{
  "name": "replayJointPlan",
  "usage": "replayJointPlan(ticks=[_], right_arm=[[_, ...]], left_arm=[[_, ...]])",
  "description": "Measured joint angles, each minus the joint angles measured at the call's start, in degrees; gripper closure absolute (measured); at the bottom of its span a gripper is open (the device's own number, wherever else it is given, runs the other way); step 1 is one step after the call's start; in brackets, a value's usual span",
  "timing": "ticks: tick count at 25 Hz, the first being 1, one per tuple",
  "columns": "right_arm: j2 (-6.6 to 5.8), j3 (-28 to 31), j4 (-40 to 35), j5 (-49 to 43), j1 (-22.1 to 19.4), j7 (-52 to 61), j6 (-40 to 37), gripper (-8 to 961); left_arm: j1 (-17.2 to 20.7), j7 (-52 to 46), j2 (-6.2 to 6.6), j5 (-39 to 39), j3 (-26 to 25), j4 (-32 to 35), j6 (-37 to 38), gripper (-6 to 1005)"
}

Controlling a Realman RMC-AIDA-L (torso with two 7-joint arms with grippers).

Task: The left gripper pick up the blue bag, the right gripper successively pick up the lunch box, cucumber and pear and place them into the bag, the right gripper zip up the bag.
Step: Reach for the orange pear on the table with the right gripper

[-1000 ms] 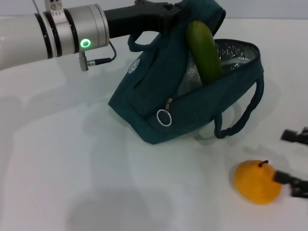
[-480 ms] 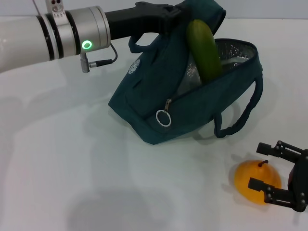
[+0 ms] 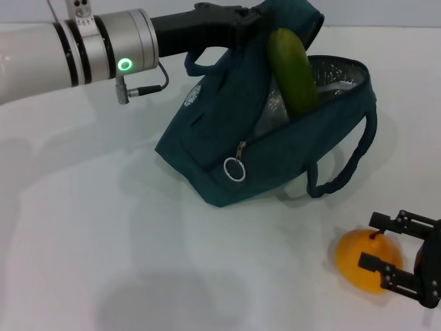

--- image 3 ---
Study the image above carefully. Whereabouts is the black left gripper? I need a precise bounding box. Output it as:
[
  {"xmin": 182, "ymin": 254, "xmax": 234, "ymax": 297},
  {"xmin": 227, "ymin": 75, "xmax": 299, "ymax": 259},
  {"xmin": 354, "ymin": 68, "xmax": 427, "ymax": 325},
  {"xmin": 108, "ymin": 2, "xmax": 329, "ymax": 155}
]
[{"xmin": 150, "ymin": 2, "xmax": 276, "ymax": 60}]

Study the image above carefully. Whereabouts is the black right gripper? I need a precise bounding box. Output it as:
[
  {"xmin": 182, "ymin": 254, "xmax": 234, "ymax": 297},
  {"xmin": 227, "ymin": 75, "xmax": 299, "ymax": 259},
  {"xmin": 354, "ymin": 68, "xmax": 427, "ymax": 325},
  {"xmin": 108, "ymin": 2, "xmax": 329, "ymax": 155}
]
[{"xmin": 358, "ymin": 209, "xmax": 441, "ymax": 310}]

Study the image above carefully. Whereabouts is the orange pear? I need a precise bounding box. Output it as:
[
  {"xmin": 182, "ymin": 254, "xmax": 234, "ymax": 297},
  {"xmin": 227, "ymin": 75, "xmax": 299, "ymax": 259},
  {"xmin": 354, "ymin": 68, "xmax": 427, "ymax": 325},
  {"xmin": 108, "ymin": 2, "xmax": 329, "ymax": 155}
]
[{"xmin": 336, "ymin": 229, "xmax": 404, "ymax": 294}]

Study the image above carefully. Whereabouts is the green cucumber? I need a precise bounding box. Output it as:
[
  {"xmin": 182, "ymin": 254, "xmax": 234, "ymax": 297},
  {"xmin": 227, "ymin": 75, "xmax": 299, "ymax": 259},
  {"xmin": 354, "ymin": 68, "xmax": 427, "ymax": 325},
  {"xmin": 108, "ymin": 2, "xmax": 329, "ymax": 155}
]
[{"xmin": 267, "ymin": 28, "xmax": 320, "ymax": 121}]

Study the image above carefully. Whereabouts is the silver zipper pull ring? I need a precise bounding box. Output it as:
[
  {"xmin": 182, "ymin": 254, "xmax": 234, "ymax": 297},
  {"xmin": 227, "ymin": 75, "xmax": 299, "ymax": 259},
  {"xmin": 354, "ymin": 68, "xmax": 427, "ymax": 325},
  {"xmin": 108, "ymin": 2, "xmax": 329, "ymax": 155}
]
[{"xmin": 223, "ymin": 140, "xmax": 247, "ymax": 182}]

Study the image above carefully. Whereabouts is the dark teal lunch bag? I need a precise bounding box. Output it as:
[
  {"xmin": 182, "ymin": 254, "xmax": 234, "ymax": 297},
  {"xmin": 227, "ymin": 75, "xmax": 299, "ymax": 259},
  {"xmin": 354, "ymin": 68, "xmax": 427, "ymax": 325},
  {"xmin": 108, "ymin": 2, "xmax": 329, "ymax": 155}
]
[{"xmin": 154, "ymin": 0, "xmax": 379, "ymax": 208}]

